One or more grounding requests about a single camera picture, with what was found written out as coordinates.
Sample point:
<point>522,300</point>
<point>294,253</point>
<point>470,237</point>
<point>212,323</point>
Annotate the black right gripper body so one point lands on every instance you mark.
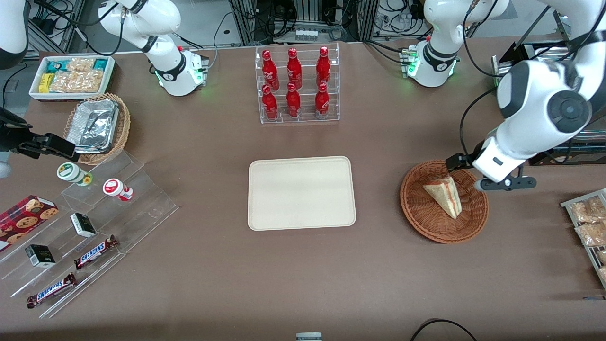
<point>20,142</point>

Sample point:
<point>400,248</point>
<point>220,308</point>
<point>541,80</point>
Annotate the triangle sandwich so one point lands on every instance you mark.
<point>445,196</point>

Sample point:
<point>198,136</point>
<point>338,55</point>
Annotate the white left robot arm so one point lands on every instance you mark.
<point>535,128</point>

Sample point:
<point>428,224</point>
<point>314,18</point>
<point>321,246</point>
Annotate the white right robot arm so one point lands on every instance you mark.
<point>175,71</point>

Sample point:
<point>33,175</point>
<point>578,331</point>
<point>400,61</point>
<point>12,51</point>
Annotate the aluminium foil tray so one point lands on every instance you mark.
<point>94,125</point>

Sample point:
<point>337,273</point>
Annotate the light wicker basket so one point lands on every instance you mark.
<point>122,128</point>

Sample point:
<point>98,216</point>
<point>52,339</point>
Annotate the brown round wicker basket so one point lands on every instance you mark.
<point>445,229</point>

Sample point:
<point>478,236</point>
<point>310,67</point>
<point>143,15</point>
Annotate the beige plastic serving tray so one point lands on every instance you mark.
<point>301,194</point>

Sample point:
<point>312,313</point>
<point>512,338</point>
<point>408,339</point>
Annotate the green lid yogurt cup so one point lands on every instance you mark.
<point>71,173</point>

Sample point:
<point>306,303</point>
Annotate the white rectangular snack bin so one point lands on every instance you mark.
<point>35,92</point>

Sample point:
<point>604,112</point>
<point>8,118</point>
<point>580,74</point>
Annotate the yellow snack packet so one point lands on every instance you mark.
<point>46,84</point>

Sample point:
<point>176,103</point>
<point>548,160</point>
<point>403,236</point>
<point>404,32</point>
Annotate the red lid yogurt cup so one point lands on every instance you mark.
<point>115,188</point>

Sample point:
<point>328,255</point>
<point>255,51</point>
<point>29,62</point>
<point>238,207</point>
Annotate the large clear peanut bag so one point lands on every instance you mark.
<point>75,82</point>

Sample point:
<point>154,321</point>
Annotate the small black carton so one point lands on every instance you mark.
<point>83,225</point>
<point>40,255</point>

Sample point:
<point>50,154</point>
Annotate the red tartan cookie box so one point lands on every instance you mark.
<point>23,220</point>

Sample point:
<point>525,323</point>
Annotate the small clear peanut bag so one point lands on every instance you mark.
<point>80,64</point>

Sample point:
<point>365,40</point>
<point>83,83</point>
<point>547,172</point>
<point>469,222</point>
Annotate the small teal snack packet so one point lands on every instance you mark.
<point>100,64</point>

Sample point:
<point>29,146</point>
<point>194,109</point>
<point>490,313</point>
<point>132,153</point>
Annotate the black food warmer cabinet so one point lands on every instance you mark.
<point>592,160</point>

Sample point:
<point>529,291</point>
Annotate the clear acrylic step shelf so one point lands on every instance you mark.
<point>142,203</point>

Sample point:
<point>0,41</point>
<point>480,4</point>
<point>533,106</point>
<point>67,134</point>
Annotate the clear bag fried snacks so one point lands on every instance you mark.
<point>589,210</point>
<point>592,234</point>
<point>602,256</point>
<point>602,274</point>

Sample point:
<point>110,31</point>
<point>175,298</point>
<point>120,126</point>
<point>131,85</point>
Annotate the snickers chocolate bar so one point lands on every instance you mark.
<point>94,252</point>
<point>51,290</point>

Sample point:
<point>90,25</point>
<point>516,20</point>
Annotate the small blue object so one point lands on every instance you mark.
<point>594,298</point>

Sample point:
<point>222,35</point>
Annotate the clear acrylic bottle rack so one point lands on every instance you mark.
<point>334,94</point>

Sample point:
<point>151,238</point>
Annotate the red cola bottle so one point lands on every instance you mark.
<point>293,104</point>
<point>294,68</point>
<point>270,106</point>
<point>270,68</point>
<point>322,104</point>
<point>323,66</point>

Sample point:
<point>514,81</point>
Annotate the white power strip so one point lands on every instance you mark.
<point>305,35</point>

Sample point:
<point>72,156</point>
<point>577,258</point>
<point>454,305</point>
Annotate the grey device edge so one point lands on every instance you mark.
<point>308,336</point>

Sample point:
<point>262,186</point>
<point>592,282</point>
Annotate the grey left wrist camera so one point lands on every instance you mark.
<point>506,183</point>

